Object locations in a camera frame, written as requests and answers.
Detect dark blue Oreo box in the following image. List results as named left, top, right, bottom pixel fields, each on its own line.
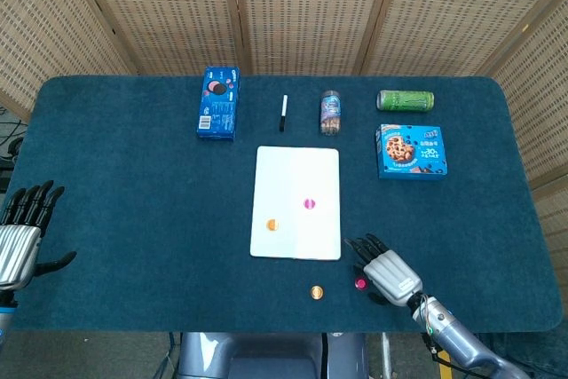
left=195, top=66, right=241, bottom=142

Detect light blue cookie box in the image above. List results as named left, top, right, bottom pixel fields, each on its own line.
left=375, top=124, right=448, bottom=182

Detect woven bamboo folding screen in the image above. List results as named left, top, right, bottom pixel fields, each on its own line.
left=0, top=0, right=568, bottom=291

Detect clear snack jar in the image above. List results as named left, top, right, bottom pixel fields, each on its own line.
left=319, top=90, right=343, bottom=136

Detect white magnetic board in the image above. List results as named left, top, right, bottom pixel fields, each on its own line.
left=249, top=145, right=343, bottom=262

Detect blue-grey robot torso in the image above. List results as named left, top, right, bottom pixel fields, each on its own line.
left=176, top=332, right=369, bottom=379

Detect black floor cables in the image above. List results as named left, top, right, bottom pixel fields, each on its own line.
left=0, top=106, right=26, bottom=193

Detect metal table leg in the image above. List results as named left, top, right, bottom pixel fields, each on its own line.
left=380, top=332, right=394, bottom=379

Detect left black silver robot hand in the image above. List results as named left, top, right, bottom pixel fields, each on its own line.
left=0, top=180, right=77, bottom=291

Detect dark blue denim cloth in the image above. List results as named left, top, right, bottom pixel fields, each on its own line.
left=478, top=332, right=560, bottom=379

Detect green drink can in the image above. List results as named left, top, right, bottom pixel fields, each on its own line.
left=376, top=90, right=435, bottom=113

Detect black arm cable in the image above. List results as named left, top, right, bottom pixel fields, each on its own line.
left=423, top=332, right=458, bottom=369

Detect dark blue table cloth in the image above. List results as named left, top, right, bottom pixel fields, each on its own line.
left=0, top=75, right=564, bottom=334

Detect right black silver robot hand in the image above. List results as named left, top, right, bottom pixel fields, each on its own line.
left=343, top=233, right=423, bottom=308

